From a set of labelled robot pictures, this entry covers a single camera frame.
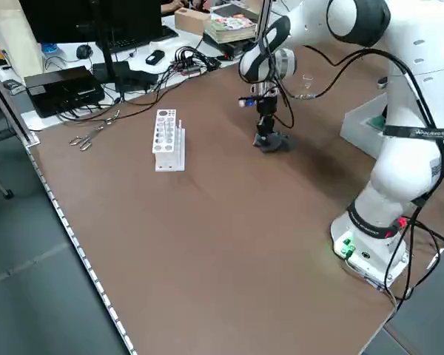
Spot small glass beaker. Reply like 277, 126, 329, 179
300, 72, 316, 92

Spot flat black device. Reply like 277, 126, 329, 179
221, 38, 255, 60

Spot hub with plugged cables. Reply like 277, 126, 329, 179
169, 46, 223, 78

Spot white desk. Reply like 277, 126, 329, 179
0, 7, 260, 132

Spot person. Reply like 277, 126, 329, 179
159, 0, 212, 14

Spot stack of books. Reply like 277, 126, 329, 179
203, 5, 259, 43

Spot black desk cable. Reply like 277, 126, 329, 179
55, 79, 178, 123

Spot black stand leg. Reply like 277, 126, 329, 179
0, 166, 15, 200

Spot black monitor stand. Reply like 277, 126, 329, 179
91, 36, 132, 93

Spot black keyboard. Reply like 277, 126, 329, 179
107, 25, 180, 53

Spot black box device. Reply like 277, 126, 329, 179
24, 65, 106, 118

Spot small black device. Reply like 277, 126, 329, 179
144, 50, 167, 67

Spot black monitor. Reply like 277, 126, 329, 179
18, 0, 163, 44

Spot aluminium frame post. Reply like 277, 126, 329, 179
255, 0, 274, 36
0, 58, 41, 148

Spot metal crucible tongs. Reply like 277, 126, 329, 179
69, 109, 120, 152

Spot white test tube rack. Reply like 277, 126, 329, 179
150, 108, 187, 173

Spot cardboard box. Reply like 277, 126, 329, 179
174, 7, 212, 36

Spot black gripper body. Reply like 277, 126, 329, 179
255, 95, 280, 118

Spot translucent plastic box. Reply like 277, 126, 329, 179
340, 94, 393, 156

